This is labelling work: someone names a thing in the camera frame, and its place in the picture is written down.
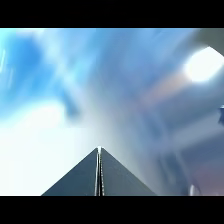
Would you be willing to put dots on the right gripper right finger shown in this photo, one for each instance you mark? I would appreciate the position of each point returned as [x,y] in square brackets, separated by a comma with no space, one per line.
[120,180]

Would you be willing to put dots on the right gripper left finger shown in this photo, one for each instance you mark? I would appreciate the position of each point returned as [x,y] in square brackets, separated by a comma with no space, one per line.
[81,180]

